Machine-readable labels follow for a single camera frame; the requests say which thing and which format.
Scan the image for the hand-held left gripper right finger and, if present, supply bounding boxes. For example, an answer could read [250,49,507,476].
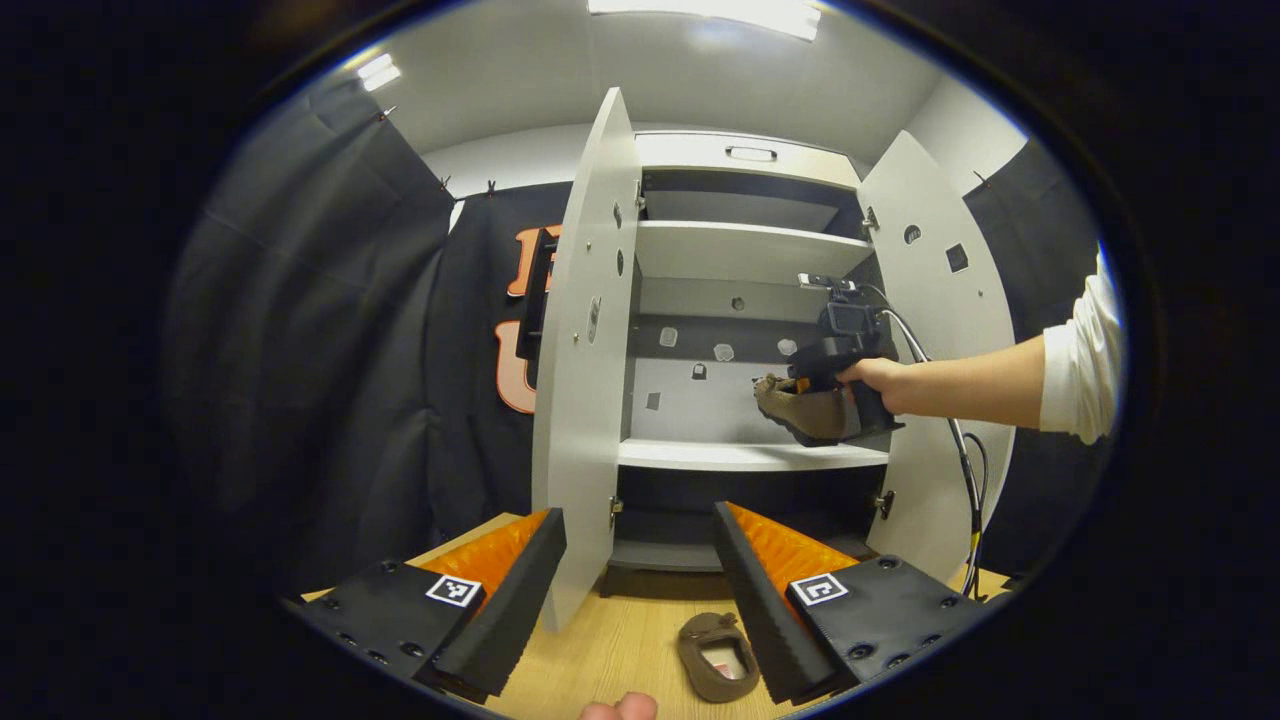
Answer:
[712,500,991,706]

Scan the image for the black backdrop cloth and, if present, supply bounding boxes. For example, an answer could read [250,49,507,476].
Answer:
[165,78,456,591]
[425,182,576,546]
[962,138,1116,591]

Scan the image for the black door handle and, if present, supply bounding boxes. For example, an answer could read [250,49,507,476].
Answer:
[515,228,561,363]

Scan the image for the brown fuzzy shoe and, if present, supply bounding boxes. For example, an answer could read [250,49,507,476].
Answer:
[676,612,763,704]
[752,372,851,448]

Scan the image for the white cabinet door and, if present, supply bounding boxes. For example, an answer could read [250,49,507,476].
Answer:
[530,87,643,633]
[858,130,1019,586]

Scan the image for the grey cabinet base shelf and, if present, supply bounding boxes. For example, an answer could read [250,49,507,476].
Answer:
[605,540,726,573]

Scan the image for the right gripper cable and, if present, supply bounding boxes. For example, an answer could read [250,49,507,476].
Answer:
[860,283,991,601]

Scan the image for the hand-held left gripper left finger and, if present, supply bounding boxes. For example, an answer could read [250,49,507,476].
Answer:
[285,507,571,706]

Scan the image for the white cabinet shelf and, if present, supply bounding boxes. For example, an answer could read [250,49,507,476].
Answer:
[617,438,891,473]
[635,220,876,286]

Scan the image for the white shoe cabinet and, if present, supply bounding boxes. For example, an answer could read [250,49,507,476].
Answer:
[530,87,1019,633]

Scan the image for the small ceiling light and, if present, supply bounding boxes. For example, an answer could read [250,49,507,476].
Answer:
[355,52,403,93]

